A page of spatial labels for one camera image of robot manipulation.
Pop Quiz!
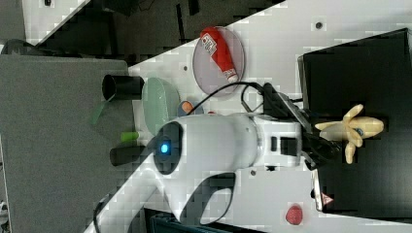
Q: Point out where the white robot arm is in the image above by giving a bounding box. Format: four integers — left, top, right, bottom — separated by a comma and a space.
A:
84, 83, 341, 233

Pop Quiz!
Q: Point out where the black toaster oven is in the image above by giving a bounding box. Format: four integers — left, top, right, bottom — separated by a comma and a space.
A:
298, 28, 412, 222

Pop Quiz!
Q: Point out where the peeled banana toy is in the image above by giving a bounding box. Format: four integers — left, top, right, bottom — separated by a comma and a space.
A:
315, 104, 384, 164

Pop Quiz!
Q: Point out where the green perforated colander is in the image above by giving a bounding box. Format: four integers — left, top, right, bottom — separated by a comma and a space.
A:
142, 78, 181, 135

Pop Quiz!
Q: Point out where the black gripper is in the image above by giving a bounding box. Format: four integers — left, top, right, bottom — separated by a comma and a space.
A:
263, 83, 341, 170

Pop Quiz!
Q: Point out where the red strawberry toy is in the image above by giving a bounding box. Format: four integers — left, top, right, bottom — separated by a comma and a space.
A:
285, 205, 303, 225

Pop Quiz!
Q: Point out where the green marker tube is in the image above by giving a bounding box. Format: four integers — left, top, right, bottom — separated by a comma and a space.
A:
120, 132, 139, 143

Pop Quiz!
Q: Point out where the red ketchup bottle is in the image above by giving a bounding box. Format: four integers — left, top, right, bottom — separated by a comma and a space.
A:
200, 26, 238, 83

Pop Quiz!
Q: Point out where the small black cylinder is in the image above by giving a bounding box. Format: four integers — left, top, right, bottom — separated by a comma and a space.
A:
110, 146, 145, 166

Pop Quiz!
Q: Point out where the grey round plate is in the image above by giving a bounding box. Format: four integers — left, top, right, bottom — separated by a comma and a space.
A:
192, 26, 245, 94

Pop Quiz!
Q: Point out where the blue bowl with orange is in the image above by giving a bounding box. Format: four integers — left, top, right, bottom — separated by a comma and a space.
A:
177, 100, 204, 117

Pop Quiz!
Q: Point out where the black cylinder cup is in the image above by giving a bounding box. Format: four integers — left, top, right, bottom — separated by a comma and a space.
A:
102, 75, 145, 101

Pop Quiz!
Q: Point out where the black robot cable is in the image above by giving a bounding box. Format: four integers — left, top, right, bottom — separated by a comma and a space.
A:
91, 81, 305, 233

